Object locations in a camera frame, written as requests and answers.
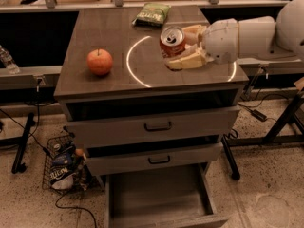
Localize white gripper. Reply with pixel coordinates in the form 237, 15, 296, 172
165, 19, 238, 70

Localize red coke can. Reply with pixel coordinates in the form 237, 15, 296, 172
160, 26, 185, 58

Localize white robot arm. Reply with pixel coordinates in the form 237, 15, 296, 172
164, 0, 304, 70

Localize grey drawer cabinet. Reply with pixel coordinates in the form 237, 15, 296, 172
52, 5, 250, 192

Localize top grey drawer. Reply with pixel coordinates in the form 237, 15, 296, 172
67, 106, 239, 147

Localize grey drawer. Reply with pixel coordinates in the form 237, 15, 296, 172
67, 106, 239, 147
86, 142, 222, 176
104, 164, 228, 228

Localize middle grey drawer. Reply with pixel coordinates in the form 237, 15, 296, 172
86, 142, 222, 176

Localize bottom grey drawer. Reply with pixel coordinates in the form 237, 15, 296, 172
104, 164, 228, 228

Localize green chip bag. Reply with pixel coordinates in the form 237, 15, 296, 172
132, 3, 170, 28

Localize black power adapter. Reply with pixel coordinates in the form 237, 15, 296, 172
251, 110, 267, 122

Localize red apple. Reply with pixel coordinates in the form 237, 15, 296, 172
86, 49, 113, 76

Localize blue chip bag in basket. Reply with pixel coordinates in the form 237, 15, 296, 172
49, 153, 73, 190

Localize clear plastic water bottle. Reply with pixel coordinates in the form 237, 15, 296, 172
0, 45, 20, 74

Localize black left table leg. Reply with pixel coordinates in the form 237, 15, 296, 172
11, 113, 35, 174

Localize black right table frame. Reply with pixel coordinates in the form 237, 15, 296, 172
221, 91, 304, 181

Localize black wire basket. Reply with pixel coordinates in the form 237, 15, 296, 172
43, 135, 92, 194

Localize black floor cable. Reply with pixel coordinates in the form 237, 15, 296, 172
54, 190, 98, 228

